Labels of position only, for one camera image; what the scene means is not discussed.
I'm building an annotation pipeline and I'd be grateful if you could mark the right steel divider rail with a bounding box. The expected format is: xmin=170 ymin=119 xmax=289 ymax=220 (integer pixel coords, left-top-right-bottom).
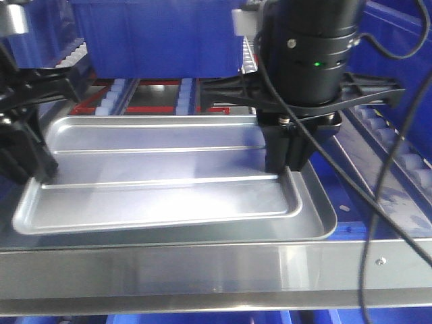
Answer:
xmin=330 ymin=111 xmax=432 ymax=239

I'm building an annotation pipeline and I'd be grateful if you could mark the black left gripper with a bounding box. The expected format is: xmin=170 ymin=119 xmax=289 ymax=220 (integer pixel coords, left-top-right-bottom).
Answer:
xmin=1 ymin=67 xmax=81 ymax=184

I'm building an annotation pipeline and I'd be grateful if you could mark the right white roller track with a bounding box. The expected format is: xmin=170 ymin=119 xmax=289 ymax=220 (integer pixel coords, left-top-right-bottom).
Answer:
xmin=242 ymin=36 xmax=258 ymax=74

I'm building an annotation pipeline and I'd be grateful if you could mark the blue bin shelf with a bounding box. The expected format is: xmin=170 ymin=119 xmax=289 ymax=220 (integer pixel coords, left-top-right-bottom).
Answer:
xmin=349 ymin=1 xmax=431 ymax=156
xmin=1 ymin=1 xmax=84 ymax=68

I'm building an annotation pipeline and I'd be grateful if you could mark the large blue bin centre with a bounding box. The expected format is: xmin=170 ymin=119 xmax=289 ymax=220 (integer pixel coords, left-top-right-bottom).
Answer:
xmin=70 ymin=1 xmax=243 ymax=78

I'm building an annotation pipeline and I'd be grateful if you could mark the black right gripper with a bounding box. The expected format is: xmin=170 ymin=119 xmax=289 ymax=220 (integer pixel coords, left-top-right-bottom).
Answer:
xmin=199 ymin=72 xmax=405 ymax=173

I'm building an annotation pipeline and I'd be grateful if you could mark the white roller track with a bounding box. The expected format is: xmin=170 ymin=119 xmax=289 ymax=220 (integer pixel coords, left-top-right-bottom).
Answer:
xmin=94 ymin=79 xmax=132 ymax=116
xmin=242 ymin=36 xmax=258 ymax=74
xmin=174 ymin=78 xmax=196 ymax=116

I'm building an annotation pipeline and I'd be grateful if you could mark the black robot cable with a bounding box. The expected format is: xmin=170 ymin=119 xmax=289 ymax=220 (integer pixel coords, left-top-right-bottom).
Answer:
xmin=256 ymin=0 xmax=432 ymax=324

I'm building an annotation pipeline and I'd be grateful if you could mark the left white roller track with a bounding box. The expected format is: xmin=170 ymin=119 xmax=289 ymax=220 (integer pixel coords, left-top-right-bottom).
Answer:
xmin=94 ymin=79 xmax=132 ymax=116

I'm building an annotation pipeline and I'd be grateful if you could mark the middle white roller track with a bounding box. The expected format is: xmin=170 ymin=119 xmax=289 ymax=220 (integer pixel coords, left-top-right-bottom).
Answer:
xmin=174 ymin=78 xmax=196 ymax=116

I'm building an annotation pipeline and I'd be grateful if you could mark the silver ribbed metal tray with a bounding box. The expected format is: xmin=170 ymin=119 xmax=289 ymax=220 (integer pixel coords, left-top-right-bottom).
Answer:
xmin=12 ymin=115 xmax=303 ymax=235

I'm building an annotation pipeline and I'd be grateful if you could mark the large grey plastic tray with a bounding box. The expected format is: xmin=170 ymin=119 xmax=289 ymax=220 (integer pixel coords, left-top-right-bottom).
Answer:
xmin=28 ymin=172 xmax=336 ymax=245

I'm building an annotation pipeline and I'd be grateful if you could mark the red metal floor frame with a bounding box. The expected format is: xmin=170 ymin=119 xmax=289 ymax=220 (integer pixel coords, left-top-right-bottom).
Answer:
xmin=71 ymin=78 xmax=232 ymax=115

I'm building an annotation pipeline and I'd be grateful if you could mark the far right roller track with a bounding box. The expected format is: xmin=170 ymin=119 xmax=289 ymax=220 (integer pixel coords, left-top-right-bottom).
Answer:
xmin=350 ymin=104 xmax=432 ymax=193

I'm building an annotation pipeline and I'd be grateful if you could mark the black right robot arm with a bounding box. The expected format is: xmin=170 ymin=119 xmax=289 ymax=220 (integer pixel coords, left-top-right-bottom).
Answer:
xmin=200 ymin=1 xmax=404 ymax=173

